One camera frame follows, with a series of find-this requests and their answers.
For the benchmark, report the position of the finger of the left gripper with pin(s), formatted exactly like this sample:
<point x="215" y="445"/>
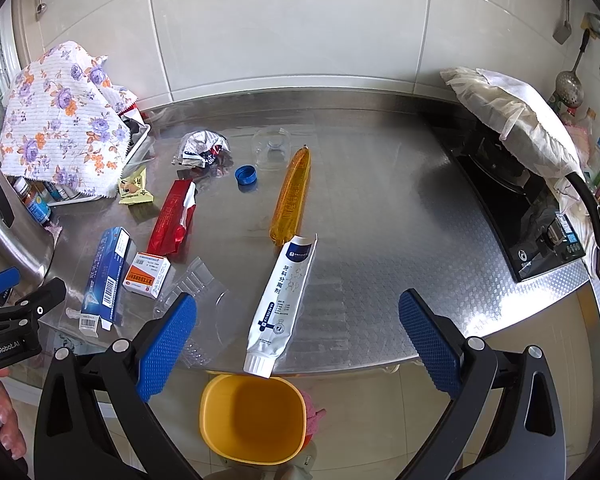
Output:
<point x="0" y="282"/>
<point x="35" y="299"/>

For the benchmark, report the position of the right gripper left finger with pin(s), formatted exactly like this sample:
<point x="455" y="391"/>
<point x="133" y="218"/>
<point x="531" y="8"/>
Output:
<point x="71" y="439"/>

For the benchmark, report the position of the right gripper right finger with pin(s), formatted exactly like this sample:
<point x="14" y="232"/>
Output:
<point x="526" y="439"/>

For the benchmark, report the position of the blue white toothpaste box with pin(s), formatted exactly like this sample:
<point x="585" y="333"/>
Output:
<point x="100" y="308"/>

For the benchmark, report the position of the orange white medicine box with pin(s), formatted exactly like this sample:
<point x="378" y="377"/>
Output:
<point x="146" y="275"/>

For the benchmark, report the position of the yellow-green snack packet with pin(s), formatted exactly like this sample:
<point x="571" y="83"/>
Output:
<point x="132" y="189"/>

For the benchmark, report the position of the red foil snack bag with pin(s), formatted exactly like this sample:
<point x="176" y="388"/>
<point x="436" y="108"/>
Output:
<point x="173" y="222"/>

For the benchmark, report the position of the silver foil wrapper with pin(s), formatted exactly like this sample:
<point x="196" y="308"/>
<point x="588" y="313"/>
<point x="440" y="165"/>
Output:
<point x="201" y="148"/>

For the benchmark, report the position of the white toothpaste tube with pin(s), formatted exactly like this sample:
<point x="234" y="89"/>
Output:
<point x="278" y="309"/>

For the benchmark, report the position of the blue bottle cap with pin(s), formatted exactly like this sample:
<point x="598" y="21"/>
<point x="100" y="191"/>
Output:
<point x="246" y="176"/>

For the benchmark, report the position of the orange transparent wrapper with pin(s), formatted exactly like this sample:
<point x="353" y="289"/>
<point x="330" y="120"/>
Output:
<point x="288" y="212"/>

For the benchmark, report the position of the clear plastic bottle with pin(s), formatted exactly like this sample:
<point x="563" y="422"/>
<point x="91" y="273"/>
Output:
<point x="271" y="148"/>

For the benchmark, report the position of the yellow plastic trash bin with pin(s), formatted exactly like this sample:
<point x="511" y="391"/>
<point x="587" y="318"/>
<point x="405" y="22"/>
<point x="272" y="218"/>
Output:
<point x="253" y="420"/>

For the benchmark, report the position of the person's left hand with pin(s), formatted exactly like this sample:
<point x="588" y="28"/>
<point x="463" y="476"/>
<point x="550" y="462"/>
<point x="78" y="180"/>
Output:
<point x="10" y="435"/>

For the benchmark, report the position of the stainless steel pot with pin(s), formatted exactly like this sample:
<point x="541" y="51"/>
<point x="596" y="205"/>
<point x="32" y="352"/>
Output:
<point x="24" y="244"/>

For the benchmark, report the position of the blue-label small bottle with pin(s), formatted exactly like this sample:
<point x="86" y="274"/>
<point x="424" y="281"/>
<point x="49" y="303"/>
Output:
<point x="38" y="209"/>

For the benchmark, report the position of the floral cloth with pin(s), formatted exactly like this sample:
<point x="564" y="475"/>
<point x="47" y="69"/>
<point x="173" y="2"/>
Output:
<point x="63" y="123"/>

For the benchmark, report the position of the white storage tray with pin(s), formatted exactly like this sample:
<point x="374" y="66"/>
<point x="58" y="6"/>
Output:
<point x="61" y="195"/>

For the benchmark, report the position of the black gas stove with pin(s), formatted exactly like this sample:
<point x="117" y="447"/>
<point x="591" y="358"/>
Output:
<point x="524" y="215"/>

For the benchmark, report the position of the pink cloth on floor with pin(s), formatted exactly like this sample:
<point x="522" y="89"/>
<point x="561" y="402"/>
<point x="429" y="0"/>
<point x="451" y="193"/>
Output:
<point x="313" y="415"/>

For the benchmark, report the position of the white cloth on wok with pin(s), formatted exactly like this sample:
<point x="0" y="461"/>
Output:
<point x="524" y="122"/>

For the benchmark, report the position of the hanging slotted ladle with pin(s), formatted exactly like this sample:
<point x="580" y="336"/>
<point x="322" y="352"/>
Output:
<point x="568" y="87"/>

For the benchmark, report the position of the hanging metal spatula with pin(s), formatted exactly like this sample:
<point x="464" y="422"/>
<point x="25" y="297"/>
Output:
<point x="563" y="29"/>

